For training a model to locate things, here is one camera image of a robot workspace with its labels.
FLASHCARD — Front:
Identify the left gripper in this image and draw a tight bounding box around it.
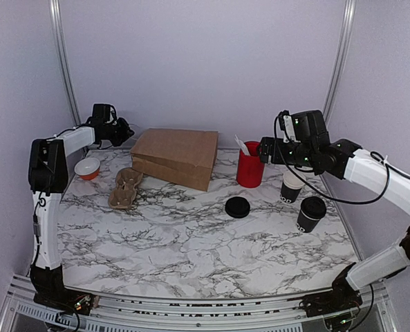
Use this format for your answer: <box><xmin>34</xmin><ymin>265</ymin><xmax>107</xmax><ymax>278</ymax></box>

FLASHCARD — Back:
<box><xmin>104</xmin><ymin>117</ymin><xmax>133</xmax><ymax>147</ymax></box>

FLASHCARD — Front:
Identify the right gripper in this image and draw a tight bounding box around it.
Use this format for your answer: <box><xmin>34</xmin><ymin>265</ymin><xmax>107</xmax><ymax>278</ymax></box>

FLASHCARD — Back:
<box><xmin>256</xmin><ymin>137</ymin><xmax>316</xmax><ymax>168</ymax></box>

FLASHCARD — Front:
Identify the cardboard cup carrier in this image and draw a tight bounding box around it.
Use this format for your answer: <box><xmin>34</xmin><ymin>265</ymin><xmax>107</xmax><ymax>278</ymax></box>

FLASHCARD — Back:
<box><xmin>108</xmin><ymin>167</ymin><xmax>143</xmax><ymax>210</ymax></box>

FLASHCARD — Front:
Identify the brown paper bag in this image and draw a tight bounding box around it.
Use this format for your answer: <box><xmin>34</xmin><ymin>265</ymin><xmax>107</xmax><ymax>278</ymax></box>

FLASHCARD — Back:
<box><xmin>131</xmin><ymin>129</ymin><xmax>218</xmax><ymax>192</ymax></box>

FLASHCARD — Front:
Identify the black paper coffee cup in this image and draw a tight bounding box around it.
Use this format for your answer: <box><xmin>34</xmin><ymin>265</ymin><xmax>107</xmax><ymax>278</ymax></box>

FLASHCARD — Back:
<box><xmin>296</xmin><ymin>208</ymin><xmax>325</xmax><ymax>233</ymax></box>

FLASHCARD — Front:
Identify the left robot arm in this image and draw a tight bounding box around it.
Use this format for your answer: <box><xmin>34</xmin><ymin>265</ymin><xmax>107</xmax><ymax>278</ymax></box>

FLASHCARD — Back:
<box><xmin>28</xmin><ymin>104</ymin><xmax>134</xmax><ymax>312</ymax></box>

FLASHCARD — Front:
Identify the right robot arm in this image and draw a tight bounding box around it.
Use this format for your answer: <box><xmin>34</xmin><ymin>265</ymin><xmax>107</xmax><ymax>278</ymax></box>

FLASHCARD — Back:
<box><xmin>258</xmin><ymin>110</ymin><xmax>410</xmax><ymax>317</ymax></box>

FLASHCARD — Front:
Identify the red cylindrical holder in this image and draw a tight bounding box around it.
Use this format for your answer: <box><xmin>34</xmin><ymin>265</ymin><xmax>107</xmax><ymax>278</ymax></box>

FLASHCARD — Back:
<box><xmin>236</xmin><ymin>141</ymin><xmax>265</xmax><ymax>188</ymax></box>

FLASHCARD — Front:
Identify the white stirrer left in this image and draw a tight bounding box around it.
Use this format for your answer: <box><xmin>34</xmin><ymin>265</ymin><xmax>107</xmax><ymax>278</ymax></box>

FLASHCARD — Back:
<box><xmin>234</xmin><ymin>135</ymin><xmax>250</xmax><ymax>156</ymax></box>

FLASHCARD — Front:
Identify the stacked black paper cup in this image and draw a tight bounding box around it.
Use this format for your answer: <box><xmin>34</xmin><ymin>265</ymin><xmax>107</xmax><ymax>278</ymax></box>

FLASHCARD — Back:
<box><xmin>280</xmin><ymin>171</ymin><xmax>304</xmax><ymax>203</ymax></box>

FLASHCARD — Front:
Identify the orange white bowl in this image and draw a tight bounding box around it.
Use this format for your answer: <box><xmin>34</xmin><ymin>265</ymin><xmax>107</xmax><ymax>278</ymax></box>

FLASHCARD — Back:
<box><xmin>74</xmin><ymin>157</ymin><xmax>100</xmax><ymax>181</ymax></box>

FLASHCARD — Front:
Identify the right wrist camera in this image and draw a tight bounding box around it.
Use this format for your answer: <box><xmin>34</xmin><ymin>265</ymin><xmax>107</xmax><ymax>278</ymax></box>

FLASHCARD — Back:
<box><xmin>278</xmin><ymin>110</ymin><xmax>297</xmax><ymax>143</ymax></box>

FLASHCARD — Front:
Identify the right aluminium frame post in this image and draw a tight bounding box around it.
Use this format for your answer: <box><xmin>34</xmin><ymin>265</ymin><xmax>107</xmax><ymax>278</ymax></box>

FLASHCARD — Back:
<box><xmin>323</xmin><ymin>0</ymin><xmax>357</xmax><ymax>122</ymax></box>

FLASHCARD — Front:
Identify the aluminium frame post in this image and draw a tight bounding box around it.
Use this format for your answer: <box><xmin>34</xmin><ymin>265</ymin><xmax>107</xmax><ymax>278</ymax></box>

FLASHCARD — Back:
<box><xmin>49</xmin><ymin>0</ymin><xmax>82</xmax><ymax>125</ymax></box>
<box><xmin>323</xmin><ymin>0</ymin><xmax>357</xmax><ymax>122</ymax></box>

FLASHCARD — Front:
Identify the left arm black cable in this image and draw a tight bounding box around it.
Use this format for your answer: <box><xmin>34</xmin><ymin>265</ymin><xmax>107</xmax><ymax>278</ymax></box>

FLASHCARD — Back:
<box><xmin>31</xmin><ymin>138</ymin><xmax>53</xmax><ymax>264</ymax></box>

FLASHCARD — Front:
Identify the left aluminium frame post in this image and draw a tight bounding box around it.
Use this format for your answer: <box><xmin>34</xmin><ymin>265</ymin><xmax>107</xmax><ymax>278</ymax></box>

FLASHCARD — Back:
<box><xmin>49</xmin><ymin>0</ymin><xmax>82</xmax><ymax>125</ymax></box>

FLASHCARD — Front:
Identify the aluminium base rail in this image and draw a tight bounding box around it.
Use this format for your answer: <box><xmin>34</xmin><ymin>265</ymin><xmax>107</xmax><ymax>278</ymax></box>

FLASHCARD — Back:
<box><xmin>0</xmin><ymin>275</ymin><xmax>401</xmax><ymax>331</ymax></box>

